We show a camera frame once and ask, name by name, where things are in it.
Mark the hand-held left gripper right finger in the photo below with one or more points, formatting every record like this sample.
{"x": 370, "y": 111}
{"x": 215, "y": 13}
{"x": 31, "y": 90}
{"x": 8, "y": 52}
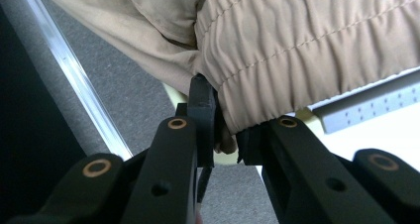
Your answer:
{"x": 303, "y": 171}

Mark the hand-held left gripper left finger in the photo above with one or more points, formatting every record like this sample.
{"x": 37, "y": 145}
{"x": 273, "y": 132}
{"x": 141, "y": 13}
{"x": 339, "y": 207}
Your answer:
{"x": 168, "y": 171}

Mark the yellow perforated plastic basket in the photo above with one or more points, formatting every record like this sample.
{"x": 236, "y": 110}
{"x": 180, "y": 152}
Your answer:
{"x": 363, "y": 109}

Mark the tan shorts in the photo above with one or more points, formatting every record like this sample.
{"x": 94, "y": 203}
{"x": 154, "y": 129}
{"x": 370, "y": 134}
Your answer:
{"x": 280, "y": 45}

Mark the aluminium table edge rail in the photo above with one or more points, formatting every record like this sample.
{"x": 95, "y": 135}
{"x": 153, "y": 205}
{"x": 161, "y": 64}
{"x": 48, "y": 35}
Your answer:
{"x": 79, "y": 78}

